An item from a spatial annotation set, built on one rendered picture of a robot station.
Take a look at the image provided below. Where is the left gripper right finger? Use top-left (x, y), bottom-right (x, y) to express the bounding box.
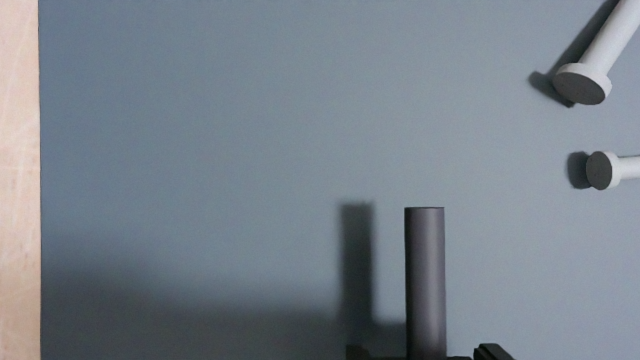
top-left (473, 343), bottom-right (516, 360)

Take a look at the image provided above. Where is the dark grey clevis fork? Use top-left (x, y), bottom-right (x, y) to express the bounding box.
top-left (371, 207), bottom-right (473, 360)

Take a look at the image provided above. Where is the white headed pin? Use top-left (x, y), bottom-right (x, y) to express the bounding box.
top-left (552, 0), bottom-right (640, 106)

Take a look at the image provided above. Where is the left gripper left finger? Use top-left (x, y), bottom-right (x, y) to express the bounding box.
top-left (346, 345), bottom-right (372, 360)

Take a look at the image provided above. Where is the grey headed pin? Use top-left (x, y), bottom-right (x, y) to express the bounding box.
top-left (586, 150), bottom-right (640, 190)

